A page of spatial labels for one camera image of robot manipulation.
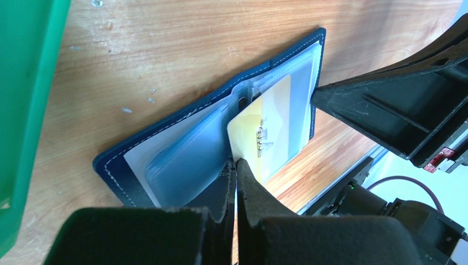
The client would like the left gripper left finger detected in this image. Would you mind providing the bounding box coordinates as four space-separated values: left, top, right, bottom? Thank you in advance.
45 159 236 264

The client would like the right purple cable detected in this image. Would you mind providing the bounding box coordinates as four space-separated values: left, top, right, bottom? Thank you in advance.
366 176 445 215

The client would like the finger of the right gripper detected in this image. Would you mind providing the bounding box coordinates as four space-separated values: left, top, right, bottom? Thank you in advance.
312 15 467 168

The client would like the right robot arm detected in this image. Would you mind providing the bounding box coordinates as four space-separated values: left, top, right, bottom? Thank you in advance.
291 15 467 264

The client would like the navy blue card holder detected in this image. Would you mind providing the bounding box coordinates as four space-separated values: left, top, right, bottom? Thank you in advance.
93 28 326 208

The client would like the green plastic bin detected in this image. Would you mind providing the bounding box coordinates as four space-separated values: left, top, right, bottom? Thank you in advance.
1 1 70 255

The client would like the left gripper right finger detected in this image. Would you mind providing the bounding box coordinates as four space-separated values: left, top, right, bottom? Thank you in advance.
236 159 421 264

